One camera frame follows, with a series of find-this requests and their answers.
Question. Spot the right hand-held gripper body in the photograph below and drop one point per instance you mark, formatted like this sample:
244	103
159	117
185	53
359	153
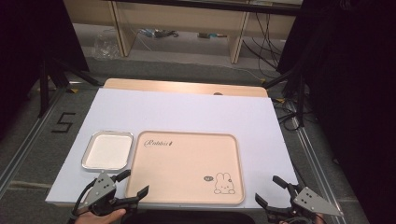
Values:
311	200

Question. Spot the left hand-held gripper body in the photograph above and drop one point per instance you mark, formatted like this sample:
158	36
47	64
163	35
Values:
104	186

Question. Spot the person's right hand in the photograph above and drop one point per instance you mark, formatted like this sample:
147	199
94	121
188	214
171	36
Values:
320	218

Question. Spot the person's left hand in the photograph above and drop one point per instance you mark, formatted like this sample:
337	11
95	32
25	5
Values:
101	217

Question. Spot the small square metal tray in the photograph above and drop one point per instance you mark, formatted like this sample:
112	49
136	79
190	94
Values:
107	151

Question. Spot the large pink rabbit-print tray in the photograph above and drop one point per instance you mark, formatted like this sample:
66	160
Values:
183	168

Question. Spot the dark cloth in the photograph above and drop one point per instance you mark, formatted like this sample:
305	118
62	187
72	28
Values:
186	218

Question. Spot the black metal stand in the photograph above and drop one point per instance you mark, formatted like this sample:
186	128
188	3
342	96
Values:
300	99
43	84

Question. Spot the white board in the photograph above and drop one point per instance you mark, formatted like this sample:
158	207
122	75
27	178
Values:
186	112

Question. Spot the wooden table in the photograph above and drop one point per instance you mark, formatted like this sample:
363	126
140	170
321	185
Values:
174	86

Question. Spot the black curtain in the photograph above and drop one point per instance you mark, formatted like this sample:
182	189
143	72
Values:
355	93
28	46

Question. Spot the clear plastic bag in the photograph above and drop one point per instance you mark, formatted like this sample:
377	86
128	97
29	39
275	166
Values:
105	45

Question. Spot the blue and black clutter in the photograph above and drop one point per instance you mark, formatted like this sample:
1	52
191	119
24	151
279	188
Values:
158	33

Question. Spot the small brown tool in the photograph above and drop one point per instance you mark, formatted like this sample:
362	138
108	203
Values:
211	35

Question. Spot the beige wooden desk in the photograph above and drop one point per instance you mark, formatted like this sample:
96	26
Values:
186	15

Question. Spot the metal floor rail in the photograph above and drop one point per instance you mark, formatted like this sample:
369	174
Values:
317	168
28	140

